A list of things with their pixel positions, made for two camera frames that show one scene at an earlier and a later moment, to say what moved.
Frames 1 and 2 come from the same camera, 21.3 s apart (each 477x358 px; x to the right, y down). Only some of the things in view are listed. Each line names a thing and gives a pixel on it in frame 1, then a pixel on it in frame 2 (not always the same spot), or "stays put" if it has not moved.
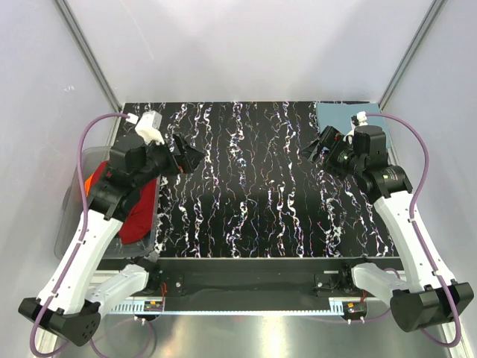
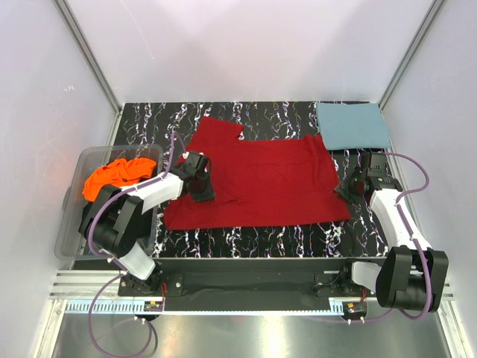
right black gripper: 331,139 to 343,187
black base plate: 260,278 stays put
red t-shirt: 141,223 to 260,182
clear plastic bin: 70,212 stays put
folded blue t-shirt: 337,115 stays put
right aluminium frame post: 434,11 stays put
